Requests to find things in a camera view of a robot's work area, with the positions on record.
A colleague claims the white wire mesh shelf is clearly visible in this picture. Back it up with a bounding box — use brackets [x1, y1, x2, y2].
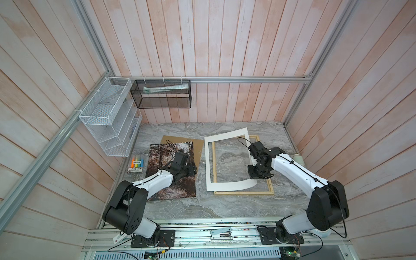
[80, 77, 143, 157]

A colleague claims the white picture mat board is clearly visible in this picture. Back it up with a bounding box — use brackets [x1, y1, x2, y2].
[204, 128, 257, 192]

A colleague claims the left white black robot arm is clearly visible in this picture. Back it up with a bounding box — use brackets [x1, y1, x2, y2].
[102, 151, 197, 240]

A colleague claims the light wooden picture frame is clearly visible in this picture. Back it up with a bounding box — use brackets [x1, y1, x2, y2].
[212, 143, 275, 196]

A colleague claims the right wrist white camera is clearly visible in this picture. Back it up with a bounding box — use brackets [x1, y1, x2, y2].
[248, 141, 265, 160]

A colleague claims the paper inside black basket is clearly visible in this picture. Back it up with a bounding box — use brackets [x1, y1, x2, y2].
[143, 83, 190, 94]

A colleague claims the pack of coloured highlighters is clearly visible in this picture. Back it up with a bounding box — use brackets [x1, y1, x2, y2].
[127, 154, 144, 173]

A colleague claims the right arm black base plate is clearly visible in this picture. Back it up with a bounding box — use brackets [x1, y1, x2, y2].
[256, 225, 304, 245]

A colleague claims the black wire mesh basket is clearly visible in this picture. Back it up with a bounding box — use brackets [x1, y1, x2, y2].
[130, 79, 192, 109]

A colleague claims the autumn forest photo print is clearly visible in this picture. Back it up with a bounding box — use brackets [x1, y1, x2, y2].
[146, 141, 196, 201]

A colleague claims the white round clock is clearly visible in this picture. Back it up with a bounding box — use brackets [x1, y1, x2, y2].
[308, 229, 331, 238]

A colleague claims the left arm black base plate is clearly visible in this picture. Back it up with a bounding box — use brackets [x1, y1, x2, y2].
[131, 230, 176, 248]

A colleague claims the grey stapler on rail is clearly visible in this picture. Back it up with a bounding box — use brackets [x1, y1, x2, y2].
[210, 227, 233, 241]

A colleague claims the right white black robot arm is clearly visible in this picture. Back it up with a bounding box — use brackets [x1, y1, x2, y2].
[248, 141, 349, 243]

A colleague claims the brown cardboard backing board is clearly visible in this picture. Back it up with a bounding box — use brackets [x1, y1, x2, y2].
[160, 135, 204, 170]

